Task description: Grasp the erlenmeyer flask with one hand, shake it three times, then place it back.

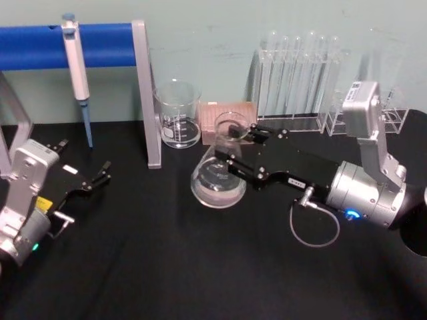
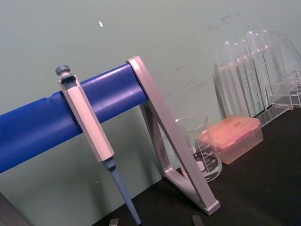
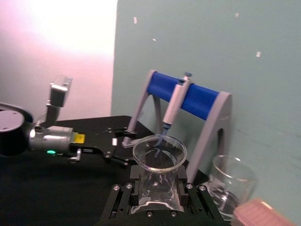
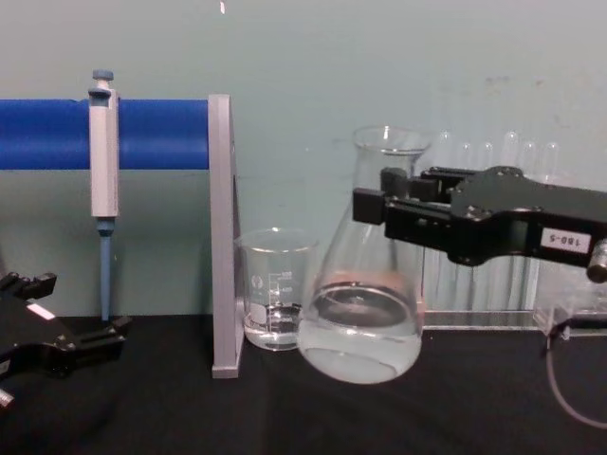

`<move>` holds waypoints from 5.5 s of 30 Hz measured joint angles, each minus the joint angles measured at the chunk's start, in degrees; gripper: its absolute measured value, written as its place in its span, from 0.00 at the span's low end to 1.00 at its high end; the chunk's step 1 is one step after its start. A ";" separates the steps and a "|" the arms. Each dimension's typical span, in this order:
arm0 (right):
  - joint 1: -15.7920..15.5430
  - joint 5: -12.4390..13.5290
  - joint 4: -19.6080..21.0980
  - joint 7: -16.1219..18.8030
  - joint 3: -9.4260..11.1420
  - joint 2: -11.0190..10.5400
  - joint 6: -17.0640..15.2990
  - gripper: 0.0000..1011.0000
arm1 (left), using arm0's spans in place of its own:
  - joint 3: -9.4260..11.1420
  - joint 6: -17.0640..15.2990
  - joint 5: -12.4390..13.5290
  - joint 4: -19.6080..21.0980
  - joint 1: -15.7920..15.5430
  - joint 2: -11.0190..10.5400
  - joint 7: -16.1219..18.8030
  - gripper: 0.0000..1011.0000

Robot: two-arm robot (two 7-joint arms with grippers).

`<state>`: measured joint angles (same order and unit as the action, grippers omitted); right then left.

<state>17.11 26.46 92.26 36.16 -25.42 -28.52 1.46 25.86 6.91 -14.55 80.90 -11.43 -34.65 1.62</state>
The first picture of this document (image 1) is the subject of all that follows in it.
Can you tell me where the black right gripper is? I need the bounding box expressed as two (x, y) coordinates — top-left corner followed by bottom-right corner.
(215, 123), (340, 201)

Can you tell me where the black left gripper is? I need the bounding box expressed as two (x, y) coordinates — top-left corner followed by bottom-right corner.
(35, 139), (113, 215)

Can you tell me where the clear glass conical flask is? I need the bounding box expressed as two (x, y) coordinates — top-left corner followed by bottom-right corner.
(189, 111), (250, 209)

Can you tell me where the clear acrylic test tube rack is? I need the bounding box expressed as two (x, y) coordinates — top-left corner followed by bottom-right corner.
(256, 49), (342, 135)

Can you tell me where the clear glass beaker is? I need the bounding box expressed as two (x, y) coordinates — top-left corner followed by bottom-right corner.
(153, 79), (203, 150)

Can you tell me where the clear glass test tube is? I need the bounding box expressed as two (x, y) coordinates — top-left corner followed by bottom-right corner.
(268, 29), (280, 117)
(306, 29), (318, 117)
(329, 35), (340, 114)
(317, 35), (328, 117)
(280, 35), (292, 117)
(292, 35), (303, 117)

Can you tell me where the white and blue pipette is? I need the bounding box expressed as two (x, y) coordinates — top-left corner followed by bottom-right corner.
(61, 13), (95, 149)

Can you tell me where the blue and grey pipette stand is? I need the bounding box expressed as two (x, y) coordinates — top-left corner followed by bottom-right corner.
(0, 19), (164, 178)

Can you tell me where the black table cloth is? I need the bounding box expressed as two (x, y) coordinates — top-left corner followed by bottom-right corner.
(0, 108), (427, 320)

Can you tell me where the small clear acrylic rack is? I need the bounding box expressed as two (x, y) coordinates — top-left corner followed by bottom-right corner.
(325, 105), (410, 137)

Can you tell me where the tall clear glass cylinder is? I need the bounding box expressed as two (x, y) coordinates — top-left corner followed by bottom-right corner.
(368, 27), (402, 109)

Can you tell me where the left gripper cable with plug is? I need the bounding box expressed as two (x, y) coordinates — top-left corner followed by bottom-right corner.
(46, 210), (75, 239)

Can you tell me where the grey right gripper cable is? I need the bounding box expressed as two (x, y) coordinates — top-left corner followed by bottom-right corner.
(289, 186), (342, 248)

